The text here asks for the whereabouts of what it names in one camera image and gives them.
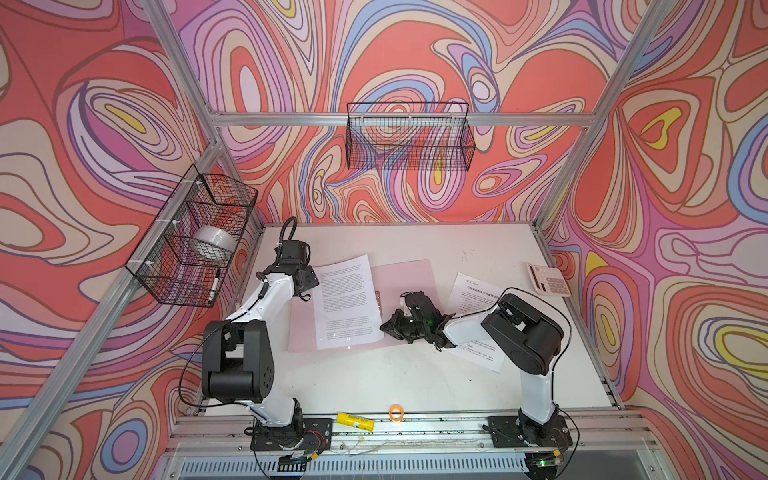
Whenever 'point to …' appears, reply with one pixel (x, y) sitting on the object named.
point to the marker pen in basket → (214, 286)
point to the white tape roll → (217, 237)
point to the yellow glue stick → (355, 421)
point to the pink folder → (392, 281)
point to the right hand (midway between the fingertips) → (381, 333)
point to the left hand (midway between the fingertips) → (302, 279)
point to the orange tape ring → (396, 407)
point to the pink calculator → (548, 280)
